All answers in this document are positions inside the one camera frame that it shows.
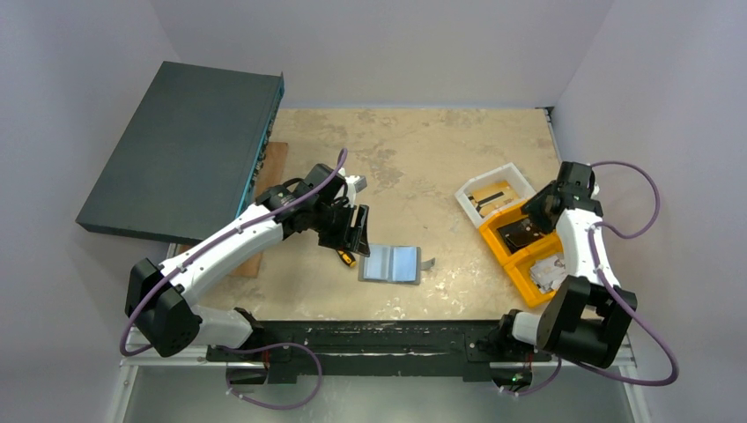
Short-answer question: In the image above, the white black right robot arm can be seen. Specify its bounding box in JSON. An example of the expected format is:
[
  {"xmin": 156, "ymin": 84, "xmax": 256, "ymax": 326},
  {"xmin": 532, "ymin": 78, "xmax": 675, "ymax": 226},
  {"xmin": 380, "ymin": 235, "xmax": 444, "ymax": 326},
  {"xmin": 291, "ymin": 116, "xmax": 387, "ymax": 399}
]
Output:
[{"xmin": 495, "ymin": 161, "xmax": 637, "ymax": 368}]

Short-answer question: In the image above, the grey leather card holder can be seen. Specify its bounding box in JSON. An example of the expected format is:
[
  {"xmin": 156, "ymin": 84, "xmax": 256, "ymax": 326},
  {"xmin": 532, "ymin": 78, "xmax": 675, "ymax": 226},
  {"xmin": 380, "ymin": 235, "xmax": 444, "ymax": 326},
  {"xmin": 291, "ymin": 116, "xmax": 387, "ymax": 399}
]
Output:
[{"xmin": 358, "ymin": 244, "xmax": 436, "ymax": 286}]

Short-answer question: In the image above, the white plastic bin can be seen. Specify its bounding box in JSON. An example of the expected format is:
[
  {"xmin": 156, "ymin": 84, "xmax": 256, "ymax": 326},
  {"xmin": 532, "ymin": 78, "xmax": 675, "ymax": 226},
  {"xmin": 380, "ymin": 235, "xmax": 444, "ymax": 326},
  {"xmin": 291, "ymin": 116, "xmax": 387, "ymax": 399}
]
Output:
[{"xmin": 454, "ymin": 162, "xmax": 536, "ymax": 227}]

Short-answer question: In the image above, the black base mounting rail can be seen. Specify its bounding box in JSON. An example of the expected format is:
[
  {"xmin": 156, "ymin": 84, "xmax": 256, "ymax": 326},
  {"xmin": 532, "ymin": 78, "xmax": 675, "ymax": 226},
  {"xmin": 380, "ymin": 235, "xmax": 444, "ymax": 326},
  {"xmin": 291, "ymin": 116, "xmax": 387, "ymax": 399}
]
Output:
[{"xmin": 206, "ymin": 320, "xmax": 550, "ymax": 389}]

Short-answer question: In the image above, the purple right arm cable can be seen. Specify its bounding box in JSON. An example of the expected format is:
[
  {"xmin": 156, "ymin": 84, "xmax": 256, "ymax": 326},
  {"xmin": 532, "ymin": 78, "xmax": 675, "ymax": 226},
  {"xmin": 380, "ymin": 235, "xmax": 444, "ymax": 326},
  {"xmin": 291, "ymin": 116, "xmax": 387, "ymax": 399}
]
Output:
[{"xmin": 499, "ymin": 161, "xmax": 680, "ymax": 398}]

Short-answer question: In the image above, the aluminium frame profile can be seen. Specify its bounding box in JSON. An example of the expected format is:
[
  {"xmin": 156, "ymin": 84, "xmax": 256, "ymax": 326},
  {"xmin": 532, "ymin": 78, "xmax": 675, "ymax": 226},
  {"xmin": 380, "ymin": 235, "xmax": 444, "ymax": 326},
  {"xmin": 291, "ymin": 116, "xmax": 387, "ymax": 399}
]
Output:
[{"xmin": 105, "ymin": 325, "xmax": 652, "ymax": 423}]

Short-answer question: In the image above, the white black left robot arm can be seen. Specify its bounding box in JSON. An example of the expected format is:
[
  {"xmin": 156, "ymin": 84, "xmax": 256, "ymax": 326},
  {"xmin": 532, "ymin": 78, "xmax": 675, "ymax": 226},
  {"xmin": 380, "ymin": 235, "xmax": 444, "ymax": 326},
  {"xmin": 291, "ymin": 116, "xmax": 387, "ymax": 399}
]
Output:
[{"xmin": 120, "ymin": 164, "xmax": 370, "ymax": 357}]

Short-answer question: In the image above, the black yellow handled screwdriver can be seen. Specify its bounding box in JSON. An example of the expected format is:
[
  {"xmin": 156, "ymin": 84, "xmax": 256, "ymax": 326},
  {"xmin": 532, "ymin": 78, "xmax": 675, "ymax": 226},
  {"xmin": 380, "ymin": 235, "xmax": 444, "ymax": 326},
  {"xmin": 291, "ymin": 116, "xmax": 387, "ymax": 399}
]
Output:
[{"xmin": 337, "ymin": 250, "xmax": 357, "ymax": 268}]

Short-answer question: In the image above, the dark grey network switch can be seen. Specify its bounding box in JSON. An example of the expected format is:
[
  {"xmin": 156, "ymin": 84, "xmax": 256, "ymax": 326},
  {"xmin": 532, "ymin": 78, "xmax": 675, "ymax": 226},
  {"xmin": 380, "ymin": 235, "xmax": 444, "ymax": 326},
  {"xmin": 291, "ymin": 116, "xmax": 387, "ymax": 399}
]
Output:
[{"xmin": 76, "ymin": 61, "xmax": 285, "ymax": 245}]

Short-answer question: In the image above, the yellow plastic bin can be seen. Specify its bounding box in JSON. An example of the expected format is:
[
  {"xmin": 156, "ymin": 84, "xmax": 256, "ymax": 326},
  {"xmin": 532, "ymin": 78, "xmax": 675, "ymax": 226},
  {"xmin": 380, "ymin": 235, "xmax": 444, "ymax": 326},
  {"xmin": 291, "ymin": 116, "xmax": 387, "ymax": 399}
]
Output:
[{"xmin": 477, "ymin": 200, "xmax": 563, "ymax": 308}]

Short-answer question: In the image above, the wooden board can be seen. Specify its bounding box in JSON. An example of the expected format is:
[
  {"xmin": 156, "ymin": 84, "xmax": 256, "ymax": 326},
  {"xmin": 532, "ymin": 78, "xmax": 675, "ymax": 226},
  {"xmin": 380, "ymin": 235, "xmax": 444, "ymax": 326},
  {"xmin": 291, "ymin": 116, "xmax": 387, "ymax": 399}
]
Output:
[{"xmin": 174, "ymin": 141, "xmax": 290, "ymax": 279}]

